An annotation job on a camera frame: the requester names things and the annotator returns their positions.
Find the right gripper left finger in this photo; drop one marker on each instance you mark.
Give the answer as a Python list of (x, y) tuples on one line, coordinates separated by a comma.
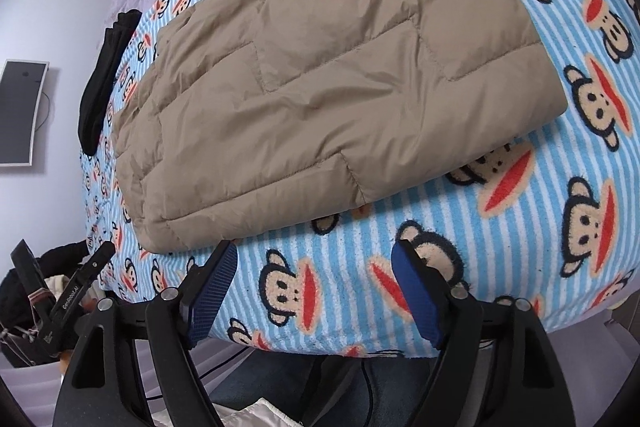
[(103, 384)]

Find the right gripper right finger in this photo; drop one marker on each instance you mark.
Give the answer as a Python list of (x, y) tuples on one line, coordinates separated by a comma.
[(524, 385)]

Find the tan puffer jacket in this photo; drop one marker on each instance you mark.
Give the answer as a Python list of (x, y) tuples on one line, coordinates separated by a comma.
[(261, 114)]

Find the monkey print striped blanket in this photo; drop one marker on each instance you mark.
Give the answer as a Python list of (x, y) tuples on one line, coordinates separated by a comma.
[(551, 216)]

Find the black folded garment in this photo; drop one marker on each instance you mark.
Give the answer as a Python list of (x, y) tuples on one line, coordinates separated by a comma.
[(97, 93)]

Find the wall mounted curved monitor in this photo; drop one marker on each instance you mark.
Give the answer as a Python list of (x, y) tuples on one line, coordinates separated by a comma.
[(20, 92)]

